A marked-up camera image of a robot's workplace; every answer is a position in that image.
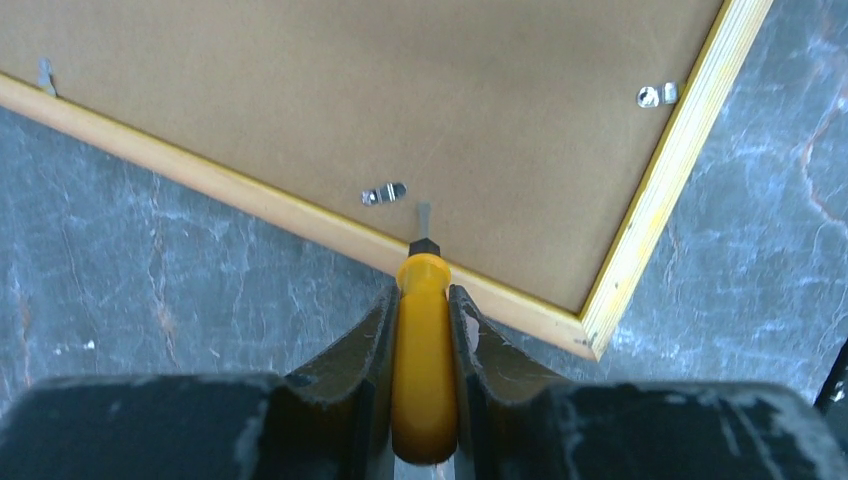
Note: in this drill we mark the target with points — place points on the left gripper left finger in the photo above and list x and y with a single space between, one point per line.
327 419

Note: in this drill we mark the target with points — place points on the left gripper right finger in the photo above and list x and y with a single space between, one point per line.
520 420

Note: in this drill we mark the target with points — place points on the brown frame backing board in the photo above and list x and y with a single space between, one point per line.
516 120

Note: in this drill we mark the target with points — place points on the metal retaining clip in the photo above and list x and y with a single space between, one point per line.
45 79
654 96
387 193

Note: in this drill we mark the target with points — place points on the yellow picture frame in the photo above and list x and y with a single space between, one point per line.
586 332

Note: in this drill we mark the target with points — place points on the orange handled screwdriver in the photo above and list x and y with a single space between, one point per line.
424 406

